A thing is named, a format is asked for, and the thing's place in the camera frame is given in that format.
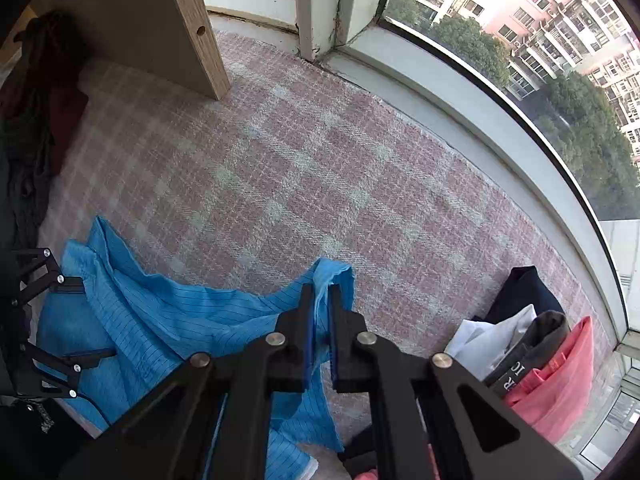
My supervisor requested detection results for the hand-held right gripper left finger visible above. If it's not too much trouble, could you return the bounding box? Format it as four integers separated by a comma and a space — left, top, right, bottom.
60, 284, 317, 480

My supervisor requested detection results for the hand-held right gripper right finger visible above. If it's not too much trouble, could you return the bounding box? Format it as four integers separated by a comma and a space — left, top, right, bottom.
327, 285, 586, 480

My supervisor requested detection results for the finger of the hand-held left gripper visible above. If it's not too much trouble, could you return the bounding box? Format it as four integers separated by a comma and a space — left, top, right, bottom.
20, 344, 117, 401
12, 247, 85, 312

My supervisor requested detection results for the blue work shirt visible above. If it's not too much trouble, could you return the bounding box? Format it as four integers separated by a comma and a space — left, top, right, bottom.
35, 216, 356, 480

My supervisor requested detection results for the pile of dark clothes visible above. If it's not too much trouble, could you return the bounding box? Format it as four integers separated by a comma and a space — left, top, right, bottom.
0, 10, 92, 252

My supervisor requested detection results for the person's dark knit garment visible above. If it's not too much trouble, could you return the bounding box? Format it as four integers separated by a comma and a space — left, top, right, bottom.
0, 394, 103, 480

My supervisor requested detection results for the white folded garment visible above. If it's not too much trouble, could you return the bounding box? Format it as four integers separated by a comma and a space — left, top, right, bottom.
444, 304, 538, 382

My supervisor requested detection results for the pink plaid blanket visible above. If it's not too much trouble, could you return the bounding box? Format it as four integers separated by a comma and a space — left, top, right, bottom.
30, 30, 620, 461

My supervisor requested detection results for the dark grey folded garment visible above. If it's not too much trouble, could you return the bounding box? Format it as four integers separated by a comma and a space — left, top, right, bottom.
482, 310, 572, 402

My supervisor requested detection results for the navy folded garment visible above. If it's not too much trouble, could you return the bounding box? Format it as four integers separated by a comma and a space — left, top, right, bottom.
472, 266, 565, 327

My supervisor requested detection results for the wooden board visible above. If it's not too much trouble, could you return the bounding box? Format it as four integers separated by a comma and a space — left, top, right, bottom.
30, 0, 232, 102

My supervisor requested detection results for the white framed window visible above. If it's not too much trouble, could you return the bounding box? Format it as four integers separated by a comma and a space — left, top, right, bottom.
192, 0, 640, 472

